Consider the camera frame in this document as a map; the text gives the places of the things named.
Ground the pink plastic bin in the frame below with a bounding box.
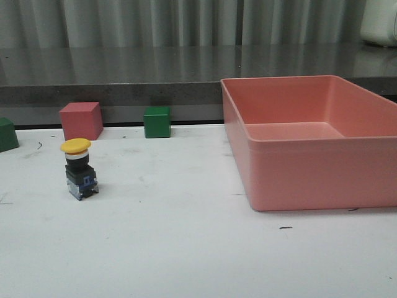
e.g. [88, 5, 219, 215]
[221, 75, 396, 211]

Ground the pink cube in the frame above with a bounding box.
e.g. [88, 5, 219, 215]
[59, 102, 103, 140]

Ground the dark green block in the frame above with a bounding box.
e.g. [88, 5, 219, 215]
[0, 117, 19, 152]

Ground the white appliance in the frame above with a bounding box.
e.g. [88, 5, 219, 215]
[360, 0, 396, 47]

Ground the yellow push button switch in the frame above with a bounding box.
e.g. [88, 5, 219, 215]
[60, 138, 99, 201]

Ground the green cube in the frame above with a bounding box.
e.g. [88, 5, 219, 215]
[143, 106, 171, 138]

